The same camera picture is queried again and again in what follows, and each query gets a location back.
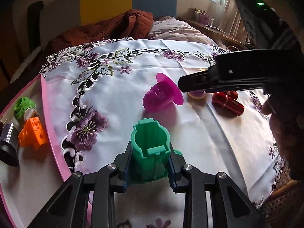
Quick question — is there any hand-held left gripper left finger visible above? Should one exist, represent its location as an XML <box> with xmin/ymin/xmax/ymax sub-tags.
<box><xmin>28</xmin><ymin>141</ymin><xmax>133</xmax><ymax>228</ymax></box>

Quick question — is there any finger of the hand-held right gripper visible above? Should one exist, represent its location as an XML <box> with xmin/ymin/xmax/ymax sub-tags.
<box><xmin>178</xmin><ymin>49</ymin><xmax>273</xmax><ymax>94</ymax></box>

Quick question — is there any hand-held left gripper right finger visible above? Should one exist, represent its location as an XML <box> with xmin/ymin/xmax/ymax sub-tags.
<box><xmin>167</xmin><ymin>150</ymin><xmax>269</xmax><ymax>228</ymax></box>

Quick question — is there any green plastic flanged holder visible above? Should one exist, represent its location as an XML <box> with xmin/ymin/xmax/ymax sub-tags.
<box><xmin>131</xmin><ymin>118</ymin><xmax>184</xmax><ymax>184</ymax></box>

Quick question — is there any red metallic cylinder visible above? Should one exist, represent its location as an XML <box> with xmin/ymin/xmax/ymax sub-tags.
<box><xmin>212</xmin><ymin>91</ymin><xmax>245</xmax><ymax>117</ymax></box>

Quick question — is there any purple egg-shaped piece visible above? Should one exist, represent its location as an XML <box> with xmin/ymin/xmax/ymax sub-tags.
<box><xmin>188</xmin><ymin>91</ymin><xmax>206</xmax><ymax>100</ymax></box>

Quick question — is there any magenta plastic flanged piece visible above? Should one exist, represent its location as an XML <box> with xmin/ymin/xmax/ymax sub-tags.
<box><xmin>142</xmin><ymin>72</ymin><xmax>184</xmax><ymax>112</ymax></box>

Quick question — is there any pink-rimmed white tray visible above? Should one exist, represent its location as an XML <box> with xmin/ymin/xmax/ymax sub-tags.
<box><xmin>0</xmin><ymin>74</ymin><xmax>93</xmax><ymax>228</ymax></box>

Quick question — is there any orange plastic block piece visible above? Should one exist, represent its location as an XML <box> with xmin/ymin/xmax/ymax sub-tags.
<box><xmin>18</xmin><ymin>117</ymin><xmax>49</xmax><ymax>150</ymax></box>

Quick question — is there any silver black cylinder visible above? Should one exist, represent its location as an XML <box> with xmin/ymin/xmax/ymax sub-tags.
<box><xmin>0</xmin><ymin>122</ymin><xmax>20</xmax><ymax>167</ymax></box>

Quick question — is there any light green round fitting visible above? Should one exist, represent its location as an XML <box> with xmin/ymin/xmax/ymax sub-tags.
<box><xmin>13</xmin><ymin>97</ymin><xmax>40</xmax><ymax>125</ymax></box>

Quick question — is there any person's right hand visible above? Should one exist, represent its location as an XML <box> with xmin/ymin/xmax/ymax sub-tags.
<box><xmin>262</xmin><ymin>93</ymin><xmax>304</xmax><ymax>181</ymax></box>

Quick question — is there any wooden bedside shelf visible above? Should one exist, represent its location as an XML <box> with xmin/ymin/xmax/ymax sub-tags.
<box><xmin>178</xmin><ymin>17</ymin><xmax>247</xmax><ymax>50</ymax></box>

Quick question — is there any white embroidered floral tablecloth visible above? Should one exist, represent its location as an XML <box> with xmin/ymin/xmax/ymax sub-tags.
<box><xmin>39</xmin><ymin>37</ymin><xmax>285</xmax><ymax>228</ymax></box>

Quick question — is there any beige curtain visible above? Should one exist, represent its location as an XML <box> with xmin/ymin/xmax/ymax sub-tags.
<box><xmin>223</xmin><ymin>0</ymin><xmax>252</xmax><ymax>41</ymax></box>

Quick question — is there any purple printed box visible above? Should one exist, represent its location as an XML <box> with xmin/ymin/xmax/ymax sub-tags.
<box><xmin>195</xmin><ymin>8</ymin><xmax>214</xmax><ymax>25</ymax></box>

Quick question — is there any pale pink bedding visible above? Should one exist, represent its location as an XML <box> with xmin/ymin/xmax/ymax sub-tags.
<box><xmin>147</xmin><ymin>15</ymin><xmax>218</xmax><ymax>47</ymax></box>

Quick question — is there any wicker chair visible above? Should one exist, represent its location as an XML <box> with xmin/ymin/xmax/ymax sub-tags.
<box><xmin>256</xmin><ymin>166</ymin><xmax>304</xmax><ymax>228</ymax></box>

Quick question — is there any rust brown quilted jacket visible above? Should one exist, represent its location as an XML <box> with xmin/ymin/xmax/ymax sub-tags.
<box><xmin>49</xmin><ymin>9</ymin><xmax>154</xmax><ymax>53</ymax></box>

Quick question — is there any white plastic chair back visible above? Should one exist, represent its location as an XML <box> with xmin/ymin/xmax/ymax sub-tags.
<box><xmin>11</xmin><ymin>45</ymin><xmax>42</xmax><ymax>83</ymax></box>

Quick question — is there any black rolled mat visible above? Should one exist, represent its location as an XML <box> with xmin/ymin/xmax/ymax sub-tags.
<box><xmin>27</xmin><ymin>0</ymin><xmax>44</xmax><ymax>53</ymax></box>

